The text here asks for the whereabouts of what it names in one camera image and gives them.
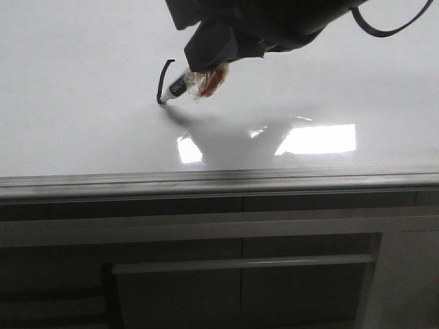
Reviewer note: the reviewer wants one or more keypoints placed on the white whiteboard with aluminium frame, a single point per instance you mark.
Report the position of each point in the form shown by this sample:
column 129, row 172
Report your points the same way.
column 79, row 117

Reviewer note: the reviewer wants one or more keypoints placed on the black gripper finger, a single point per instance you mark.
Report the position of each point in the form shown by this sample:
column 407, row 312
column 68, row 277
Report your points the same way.
column 214, row 43

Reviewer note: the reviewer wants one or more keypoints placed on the white black whiteboard marker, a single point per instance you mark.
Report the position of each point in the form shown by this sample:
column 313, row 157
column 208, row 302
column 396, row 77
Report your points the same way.
column 176, row 89

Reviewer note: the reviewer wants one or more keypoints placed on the red magnet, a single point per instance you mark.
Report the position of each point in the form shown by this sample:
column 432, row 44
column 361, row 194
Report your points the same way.
column 204, row 84

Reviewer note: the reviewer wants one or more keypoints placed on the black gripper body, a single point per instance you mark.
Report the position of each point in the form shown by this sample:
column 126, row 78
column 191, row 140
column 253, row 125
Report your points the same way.
column 287, row 24

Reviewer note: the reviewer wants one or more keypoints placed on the grey metal frame structure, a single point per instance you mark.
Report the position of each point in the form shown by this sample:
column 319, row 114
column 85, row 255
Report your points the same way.
column 341, row 259

